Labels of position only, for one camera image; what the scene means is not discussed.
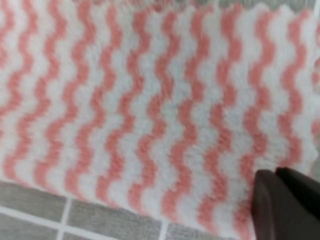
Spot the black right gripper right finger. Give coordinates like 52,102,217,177
275,167,320,220

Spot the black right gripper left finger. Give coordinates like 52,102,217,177
251,169,320,240

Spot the pink white wavy striped towel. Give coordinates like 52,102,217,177
0,0,320,240

